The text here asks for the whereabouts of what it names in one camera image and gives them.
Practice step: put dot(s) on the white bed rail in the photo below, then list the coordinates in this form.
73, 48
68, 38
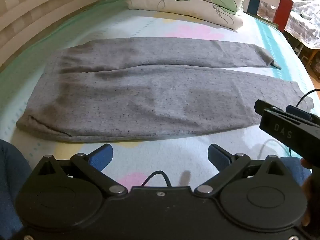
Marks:
267, 1

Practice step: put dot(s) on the blue bed post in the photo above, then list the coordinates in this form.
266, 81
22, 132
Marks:
253, 5

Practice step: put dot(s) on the wooden slatted headboard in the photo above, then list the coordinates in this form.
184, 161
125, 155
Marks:
37, 7

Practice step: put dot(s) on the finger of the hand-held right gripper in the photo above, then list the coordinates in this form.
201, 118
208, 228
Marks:
262, 105

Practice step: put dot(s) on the grey pants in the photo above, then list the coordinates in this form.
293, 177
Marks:
150, 100

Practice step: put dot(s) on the person's right jeans leg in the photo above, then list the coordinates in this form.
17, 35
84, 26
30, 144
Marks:
292, 166

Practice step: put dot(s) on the person's left jeans leg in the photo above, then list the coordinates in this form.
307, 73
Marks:
10, 180

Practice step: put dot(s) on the person's jeans leg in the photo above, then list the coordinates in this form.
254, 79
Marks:
10, 180
292, 166

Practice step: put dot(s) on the wooden furniture frame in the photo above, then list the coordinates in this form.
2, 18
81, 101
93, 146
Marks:
308, 55

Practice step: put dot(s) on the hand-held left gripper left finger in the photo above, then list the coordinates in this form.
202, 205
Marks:
102, 158

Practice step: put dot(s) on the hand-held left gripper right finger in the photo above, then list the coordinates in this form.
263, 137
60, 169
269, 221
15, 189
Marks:
218, 156

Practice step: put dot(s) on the person's right hand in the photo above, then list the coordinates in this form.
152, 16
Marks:
312, 195

